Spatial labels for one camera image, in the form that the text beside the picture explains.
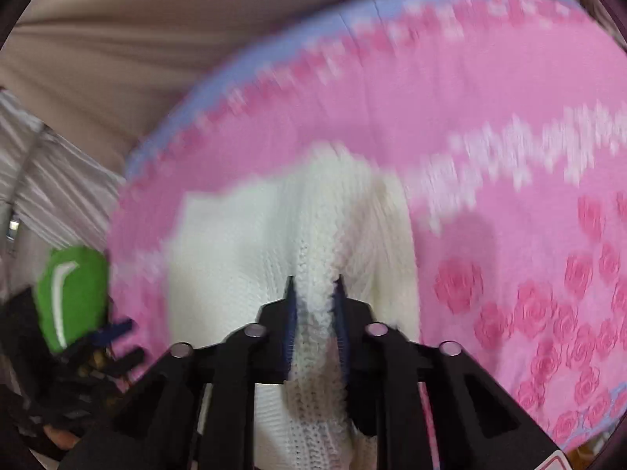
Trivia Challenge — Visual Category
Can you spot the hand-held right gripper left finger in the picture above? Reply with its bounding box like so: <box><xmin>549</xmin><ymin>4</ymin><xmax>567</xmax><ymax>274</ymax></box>
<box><xmin>59</xmin><ymin>277</ymin><xmax>297</xmax><ymax>470</ymax></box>

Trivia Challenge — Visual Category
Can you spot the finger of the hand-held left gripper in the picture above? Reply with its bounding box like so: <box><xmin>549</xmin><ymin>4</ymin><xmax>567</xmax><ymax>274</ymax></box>
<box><xmin>104</xmin><ymin>346</ymin><xmax>149</xmax><ymax>379</ymax></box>
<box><xmin>91</xmin><ymin>317</ymin><xmax>136</xmax><ymax>351</ymax></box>

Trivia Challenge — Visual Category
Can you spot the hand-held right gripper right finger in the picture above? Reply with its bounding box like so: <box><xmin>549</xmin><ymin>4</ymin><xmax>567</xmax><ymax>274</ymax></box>
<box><xmin>333</xmin><ymin>277</ymin><xmax>565</xmax><ymax>470</ymax></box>

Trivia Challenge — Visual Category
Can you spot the white red black knit sweater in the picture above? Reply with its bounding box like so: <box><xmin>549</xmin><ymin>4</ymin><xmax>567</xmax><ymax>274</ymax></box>
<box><xmin>164</xmin><ymin>142</ymin><xmax>423</xmax><ymax>470</ymax></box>

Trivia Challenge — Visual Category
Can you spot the person's left hand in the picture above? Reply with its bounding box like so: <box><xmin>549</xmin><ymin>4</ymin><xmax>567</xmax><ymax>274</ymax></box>
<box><xmin>42</xmin><ymin>423</ymin><xmax>83</xmax><ymax>452</ymax></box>

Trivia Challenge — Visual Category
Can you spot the green cushion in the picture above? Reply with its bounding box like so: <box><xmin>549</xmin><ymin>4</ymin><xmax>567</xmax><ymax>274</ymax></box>
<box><xmin>33</xmin><ymin>246</ymin><xmax>111</xmax><ymax>354</ymax></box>

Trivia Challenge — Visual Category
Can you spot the white satin curtain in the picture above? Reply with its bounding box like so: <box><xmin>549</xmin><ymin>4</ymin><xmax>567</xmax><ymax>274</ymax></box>
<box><xmin>0</xmin><ymin>87</ymin><xmax>127</xmax><ymax>304</ymax></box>

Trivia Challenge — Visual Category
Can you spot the metal rod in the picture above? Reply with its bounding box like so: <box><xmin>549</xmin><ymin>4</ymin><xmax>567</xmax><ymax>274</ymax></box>
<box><xmin>7</xmin><ymin>125</ymin><xmax>50</xmax><ymax>219</ymax></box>

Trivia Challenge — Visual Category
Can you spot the pink floral blanket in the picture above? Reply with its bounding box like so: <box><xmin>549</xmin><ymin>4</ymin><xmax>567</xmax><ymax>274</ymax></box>
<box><xmin>107</xmin><ymin>0</ymin><xmax>627</xmax><ymax>456</ymax></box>

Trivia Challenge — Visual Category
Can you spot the beige draped cloth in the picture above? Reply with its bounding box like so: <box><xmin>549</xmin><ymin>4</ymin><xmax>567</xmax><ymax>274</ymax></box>
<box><xmin>0</xmin><ymin>0</ymin><xmax>491</xmax><ymax>177</ymax></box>

